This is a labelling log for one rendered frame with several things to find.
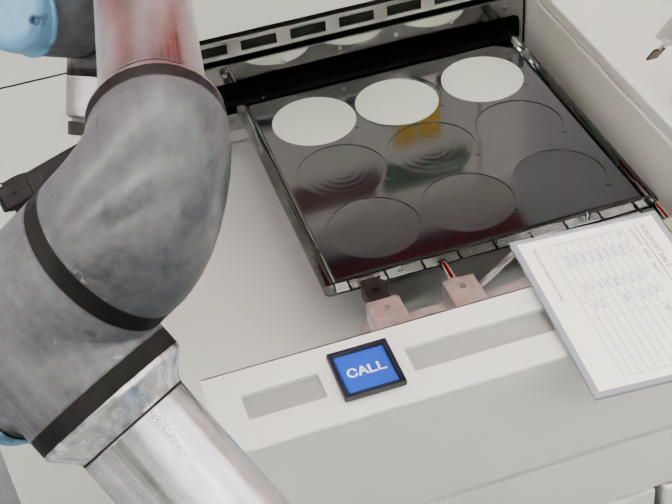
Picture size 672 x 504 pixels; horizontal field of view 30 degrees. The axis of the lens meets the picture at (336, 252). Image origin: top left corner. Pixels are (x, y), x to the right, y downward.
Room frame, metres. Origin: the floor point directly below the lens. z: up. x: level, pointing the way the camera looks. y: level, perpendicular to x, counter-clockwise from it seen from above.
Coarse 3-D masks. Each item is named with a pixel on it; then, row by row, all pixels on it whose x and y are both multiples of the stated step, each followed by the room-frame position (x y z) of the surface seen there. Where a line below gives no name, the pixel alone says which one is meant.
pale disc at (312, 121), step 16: (288, 112) 1.26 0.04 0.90; (304, 112) 1.26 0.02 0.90; (320, 112) 1.25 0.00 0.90; (336, 112) 1.25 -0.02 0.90; (352, 112) 1.25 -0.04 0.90; (288, 128) 1.23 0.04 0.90; (304, 128) 1.22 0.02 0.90; (320, 128) 1.22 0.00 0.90; (336, 128) 1.22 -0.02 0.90; (352, 128) 1.21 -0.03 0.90; (304, 144) 1.19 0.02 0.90; (320, 144) 1.19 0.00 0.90
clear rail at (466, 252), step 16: (608, 208) 1.02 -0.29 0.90; (624, 208) 1.02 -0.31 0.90; (640, 208) 1.02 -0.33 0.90; (544, 224) 1.00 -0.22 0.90; (560, 224) 1.00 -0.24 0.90; (576, 224) 1.00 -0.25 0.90; (512, 240) 0.98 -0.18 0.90; (432, 256) 0.97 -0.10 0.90; (448, 256) 0.97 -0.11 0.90; (464, 256) 0.97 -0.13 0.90; (384, 272) 0.95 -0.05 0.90; (400, 272) 0.95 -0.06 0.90; (416, 272) 0.96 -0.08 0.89; (336, 288) 0.94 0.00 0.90; (352, 288) 0.94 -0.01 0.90
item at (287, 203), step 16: (240, 112) 1.27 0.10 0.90; (256, 128) 1.23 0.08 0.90; (256, 144) 1.20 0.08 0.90; (272, 160) 1.17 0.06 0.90; (272, 176) 1.13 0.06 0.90; (288, 192) 1.10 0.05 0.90; (288, 208) 1.07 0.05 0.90; (304, 224) 1.05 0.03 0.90; (304, 240) 1.02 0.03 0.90; (320, 256) 0.99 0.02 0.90; (320, 272) 0.96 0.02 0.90
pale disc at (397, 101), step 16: (400, 80) 1.31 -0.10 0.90; (368, 96) 1.28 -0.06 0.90; (384, 96) 1.27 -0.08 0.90; (400, 96) 1.27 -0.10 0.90; (416, 96) 1.27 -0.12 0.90; (432, 96) 1.26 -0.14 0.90; (368, 112) 1.24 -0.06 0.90; (384, 112) 1.24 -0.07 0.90; (400, 112) 1.24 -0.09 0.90; (416, 112) 1.23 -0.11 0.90; (432, 112) 1.23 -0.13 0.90
